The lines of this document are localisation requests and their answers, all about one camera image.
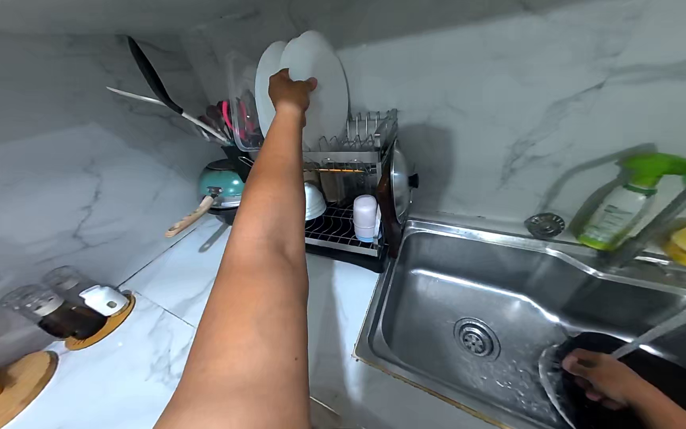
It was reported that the glass jar with dark contents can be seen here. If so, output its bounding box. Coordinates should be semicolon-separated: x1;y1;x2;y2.
0;284;107;341

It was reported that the two-tier metal dish rack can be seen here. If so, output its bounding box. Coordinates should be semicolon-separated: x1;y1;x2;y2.
239;108;400;274

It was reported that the person's left forearm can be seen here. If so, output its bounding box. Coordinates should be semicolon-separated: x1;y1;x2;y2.
154;102;311;429

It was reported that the green and clear spray bottle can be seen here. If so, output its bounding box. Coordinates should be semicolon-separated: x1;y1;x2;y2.
577;153;686;251

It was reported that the round metal sink drain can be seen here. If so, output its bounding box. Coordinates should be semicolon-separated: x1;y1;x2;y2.
454;317;501;362

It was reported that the person's right forearm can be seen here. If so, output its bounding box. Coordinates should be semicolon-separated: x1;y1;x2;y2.
628;381;686;429

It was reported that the white oval plate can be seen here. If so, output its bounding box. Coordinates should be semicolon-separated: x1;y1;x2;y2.
255;41;288;139
280;30;350;150

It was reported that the metal faucet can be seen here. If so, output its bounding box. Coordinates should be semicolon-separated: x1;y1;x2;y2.
598;155;686;272

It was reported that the white bowl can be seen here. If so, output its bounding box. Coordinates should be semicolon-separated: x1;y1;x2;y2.
304;182;327;222

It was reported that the clear plastic container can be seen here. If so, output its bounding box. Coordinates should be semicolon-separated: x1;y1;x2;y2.
225;50;265;152

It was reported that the black ladle with steel handle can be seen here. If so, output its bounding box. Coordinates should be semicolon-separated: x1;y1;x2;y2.
127;36;231;144

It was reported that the stainless steel sink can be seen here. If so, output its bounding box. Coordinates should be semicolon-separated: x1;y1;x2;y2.
353;218;686;429

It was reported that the teal pan with wooden handle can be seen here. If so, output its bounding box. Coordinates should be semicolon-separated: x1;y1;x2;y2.
165;158;246;238

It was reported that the glass jar with white lid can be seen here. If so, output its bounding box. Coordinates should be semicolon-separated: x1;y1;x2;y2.
43;266;130;317

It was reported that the dark brown wooden board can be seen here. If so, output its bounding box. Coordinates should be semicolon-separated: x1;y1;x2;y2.
376;149;404;259

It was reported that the small metal sink strainer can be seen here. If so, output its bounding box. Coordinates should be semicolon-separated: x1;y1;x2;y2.
524;213;566;239

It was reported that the person's right hand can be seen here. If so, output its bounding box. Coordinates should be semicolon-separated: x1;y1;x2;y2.
561;348;649;411

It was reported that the long steel utensil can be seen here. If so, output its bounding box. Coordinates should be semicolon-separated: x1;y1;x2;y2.
106;86;168;107

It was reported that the pale pink bottle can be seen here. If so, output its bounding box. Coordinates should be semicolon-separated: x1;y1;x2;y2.
353;195;379;243

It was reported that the round cork trivet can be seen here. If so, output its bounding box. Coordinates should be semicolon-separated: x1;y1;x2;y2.
64;292;137;351

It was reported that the large black pan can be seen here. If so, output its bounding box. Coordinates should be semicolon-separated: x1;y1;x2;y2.
540;332;686;429

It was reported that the round wooden board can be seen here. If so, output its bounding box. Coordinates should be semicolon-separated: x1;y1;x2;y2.
0;350;59;429

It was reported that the person's left hand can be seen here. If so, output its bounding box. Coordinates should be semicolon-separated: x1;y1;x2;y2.
268;68;318;128

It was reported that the pot lid with black knob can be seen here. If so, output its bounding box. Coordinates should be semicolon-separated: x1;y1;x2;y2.
389;141;420;225

